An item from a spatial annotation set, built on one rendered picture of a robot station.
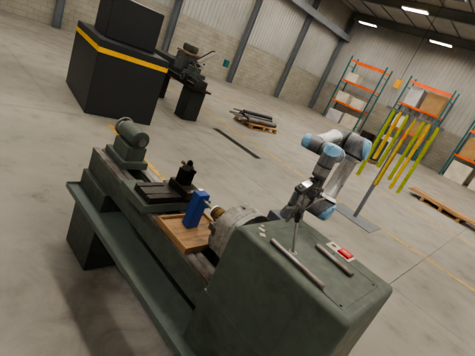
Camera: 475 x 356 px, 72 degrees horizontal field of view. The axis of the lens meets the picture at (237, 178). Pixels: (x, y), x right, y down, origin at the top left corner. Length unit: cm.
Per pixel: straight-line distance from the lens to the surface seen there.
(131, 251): 224
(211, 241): 166
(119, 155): 253
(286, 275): 131
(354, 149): 199
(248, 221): 158
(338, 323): 126
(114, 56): 605
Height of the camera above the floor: 190
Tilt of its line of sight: 20 degrees down
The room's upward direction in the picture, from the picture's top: 24 degrees clockwise
